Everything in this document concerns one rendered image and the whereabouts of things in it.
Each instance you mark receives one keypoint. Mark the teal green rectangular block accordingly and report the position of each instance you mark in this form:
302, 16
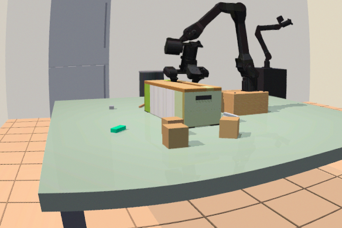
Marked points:
118, 128

